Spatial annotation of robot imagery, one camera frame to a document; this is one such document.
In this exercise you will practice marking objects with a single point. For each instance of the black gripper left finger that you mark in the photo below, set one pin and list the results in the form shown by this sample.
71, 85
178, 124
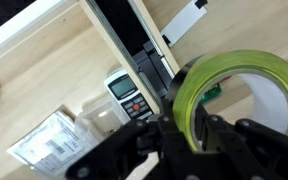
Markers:
167, 114

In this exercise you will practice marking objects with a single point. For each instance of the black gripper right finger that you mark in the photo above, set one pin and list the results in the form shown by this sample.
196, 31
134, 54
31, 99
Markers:
203, 131

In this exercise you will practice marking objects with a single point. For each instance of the yellow tape roll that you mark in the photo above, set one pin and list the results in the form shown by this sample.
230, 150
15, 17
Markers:
266, 74

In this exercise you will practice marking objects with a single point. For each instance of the green tape roll small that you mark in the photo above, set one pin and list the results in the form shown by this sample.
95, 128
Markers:
213, 92

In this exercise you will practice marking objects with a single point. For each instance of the white handheld meter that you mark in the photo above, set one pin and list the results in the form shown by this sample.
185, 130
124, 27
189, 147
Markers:
127, 95

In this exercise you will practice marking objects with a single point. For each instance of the clear plastic bag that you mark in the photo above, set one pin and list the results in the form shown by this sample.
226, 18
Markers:
101, 119

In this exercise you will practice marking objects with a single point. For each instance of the white strip with black clip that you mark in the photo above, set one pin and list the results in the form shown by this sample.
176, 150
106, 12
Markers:
183, 21

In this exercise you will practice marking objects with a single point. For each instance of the silver foil packet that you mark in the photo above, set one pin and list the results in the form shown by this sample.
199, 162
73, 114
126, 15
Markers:
52, 147

